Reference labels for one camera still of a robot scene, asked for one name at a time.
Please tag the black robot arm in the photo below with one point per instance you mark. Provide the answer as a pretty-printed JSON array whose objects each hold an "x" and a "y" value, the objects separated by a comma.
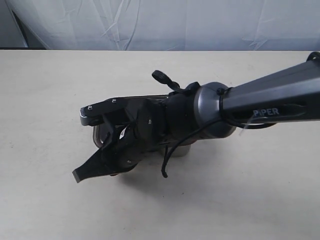
[{"x": 215, "y": 110}]

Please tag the white backdrop cloth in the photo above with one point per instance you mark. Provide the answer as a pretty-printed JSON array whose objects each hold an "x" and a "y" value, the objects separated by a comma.
[{"x": 165, "y": 25}]

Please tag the stainless steel two-compartment lunchbox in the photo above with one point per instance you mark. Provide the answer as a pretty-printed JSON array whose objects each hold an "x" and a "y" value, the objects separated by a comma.
[{"x": 181, "y": 151}]

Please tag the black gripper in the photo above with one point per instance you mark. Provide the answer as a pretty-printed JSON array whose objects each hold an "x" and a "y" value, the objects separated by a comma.
[{"x": 125, "y": 145}]

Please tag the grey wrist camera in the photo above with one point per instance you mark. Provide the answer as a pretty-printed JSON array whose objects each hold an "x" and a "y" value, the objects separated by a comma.
[{"x": 113, "y": 110}]

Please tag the dark transparent lunchbox lid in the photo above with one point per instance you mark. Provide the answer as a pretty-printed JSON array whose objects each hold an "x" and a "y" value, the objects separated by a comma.
[{"x": 134, "y": 103}]

